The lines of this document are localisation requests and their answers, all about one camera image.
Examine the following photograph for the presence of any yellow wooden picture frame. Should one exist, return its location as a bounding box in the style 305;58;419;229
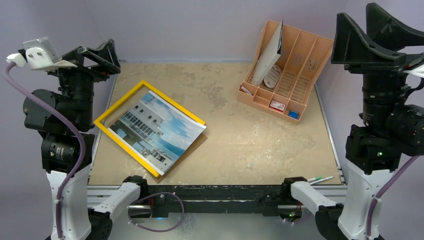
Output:
94;80;206;178

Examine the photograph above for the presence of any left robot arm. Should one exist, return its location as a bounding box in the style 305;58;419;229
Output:
19;38;149;240

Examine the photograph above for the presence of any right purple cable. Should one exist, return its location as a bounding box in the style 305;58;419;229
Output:
365;155;421;240

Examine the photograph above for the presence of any purple cable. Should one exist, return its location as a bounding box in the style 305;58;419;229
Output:
3;61;86;240
365;155;421;240

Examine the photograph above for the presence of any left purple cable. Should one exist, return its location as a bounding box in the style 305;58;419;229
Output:
3;61;86;240

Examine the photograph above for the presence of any green capped marker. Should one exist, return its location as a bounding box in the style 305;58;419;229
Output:
307;176;323;183

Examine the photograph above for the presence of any brown backing board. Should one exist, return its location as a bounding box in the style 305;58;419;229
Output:
154;133;208;184

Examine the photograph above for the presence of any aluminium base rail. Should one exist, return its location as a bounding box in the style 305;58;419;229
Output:
87;185;347;218

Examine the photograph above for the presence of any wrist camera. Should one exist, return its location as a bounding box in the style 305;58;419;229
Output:
6;36;78;72
403;64;424;79

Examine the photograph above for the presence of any red white small box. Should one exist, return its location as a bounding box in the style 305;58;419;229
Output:
269;100;286;113

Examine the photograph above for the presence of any peach desk organizer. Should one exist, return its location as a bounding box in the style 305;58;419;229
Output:
237;20;334;124

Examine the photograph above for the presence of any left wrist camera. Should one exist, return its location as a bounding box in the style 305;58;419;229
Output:
6;36;78;72

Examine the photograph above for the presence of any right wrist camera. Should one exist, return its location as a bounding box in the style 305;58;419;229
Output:
403;64;424;79

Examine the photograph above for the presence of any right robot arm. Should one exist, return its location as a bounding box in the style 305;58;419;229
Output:
279;2;424;240

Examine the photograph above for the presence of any white pen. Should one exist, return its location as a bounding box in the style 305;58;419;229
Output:
309;176;334;185

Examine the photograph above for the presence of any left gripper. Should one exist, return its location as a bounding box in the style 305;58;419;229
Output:
54;37;120;126

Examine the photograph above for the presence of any building photo print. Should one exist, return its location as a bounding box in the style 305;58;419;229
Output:
108;91;206;176

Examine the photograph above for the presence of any blue small box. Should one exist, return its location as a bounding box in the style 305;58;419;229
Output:
288;111;299;119

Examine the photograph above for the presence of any white eraser in organizer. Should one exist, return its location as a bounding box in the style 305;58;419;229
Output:
240;85;253;96

